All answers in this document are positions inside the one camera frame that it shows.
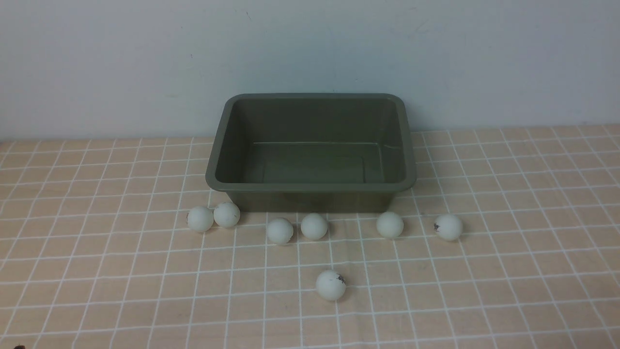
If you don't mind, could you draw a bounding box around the white ball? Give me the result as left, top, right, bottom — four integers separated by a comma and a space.
434, 214, 464, 241
186, 206, 214, 233
266, 217, 294, 245
213, 202, 241, 228
376, 211, 404, 239
300, 213, 328, 241

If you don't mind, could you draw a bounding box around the white ball front marked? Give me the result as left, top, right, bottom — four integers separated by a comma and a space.
316, 270, 347, 302

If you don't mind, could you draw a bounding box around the green plastic bin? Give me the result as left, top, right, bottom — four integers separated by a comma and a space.
205, 93, 417, 213

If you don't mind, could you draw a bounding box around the peach grid tablecloth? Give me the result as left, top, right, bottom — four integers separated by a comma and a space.
0, 125, 620, 349

